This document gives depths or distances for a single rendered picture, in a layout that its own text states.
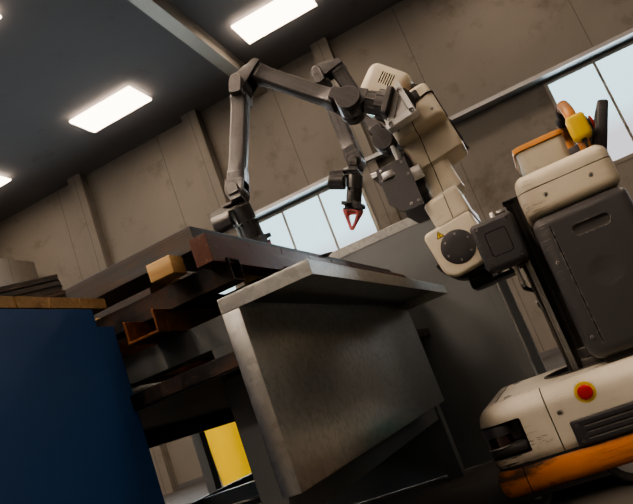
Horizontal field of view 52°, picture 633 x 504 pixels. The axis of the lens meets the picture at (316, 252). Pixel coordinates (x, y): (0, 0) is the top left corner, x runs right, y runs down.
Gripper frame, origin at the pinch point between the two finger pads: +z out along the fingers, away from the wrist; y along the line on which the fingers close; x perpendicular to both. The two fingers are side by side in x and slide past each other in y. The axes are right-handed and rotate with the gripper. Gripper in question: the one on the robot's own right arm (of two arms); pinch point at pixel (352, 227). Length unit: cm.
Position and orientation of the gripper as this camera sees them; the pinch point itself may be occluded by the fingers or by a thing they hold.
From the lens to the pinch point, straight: 241.2
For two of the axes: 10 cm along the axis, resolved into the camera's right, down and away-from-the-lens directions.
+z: -0.7, 9.9, -0.9
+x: 9.4, 0.3, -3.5
